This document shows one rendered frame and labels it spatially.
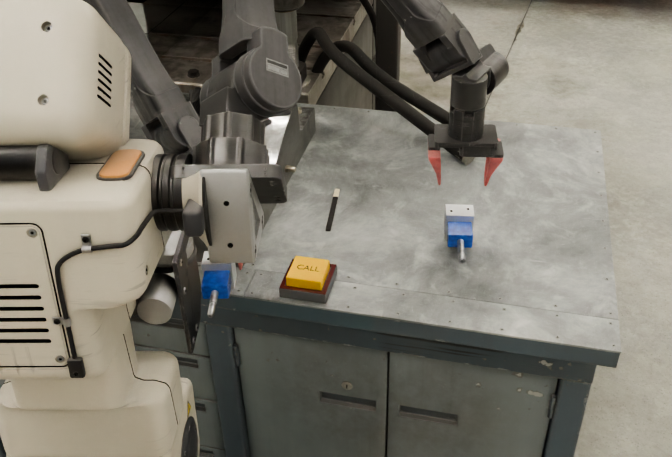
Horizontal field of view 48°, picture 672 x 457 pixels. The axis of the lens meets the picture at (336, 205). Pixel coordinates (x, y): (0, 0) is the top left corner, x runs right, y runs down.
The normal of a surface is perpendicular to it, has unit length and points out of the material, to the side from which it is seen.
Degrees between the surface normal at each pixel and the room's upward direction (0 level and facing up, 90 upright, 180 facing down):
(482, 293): 0
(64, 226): 82
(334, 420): 90
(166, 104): 53
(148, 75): 47
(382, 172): 0
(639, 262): 0
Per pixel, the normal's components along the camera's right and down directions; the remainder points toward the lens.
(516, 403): -0.23, 0.55
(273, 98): 0.67, -0.24
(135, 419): -0.02, 0.44
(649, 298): -0.02, -0.82
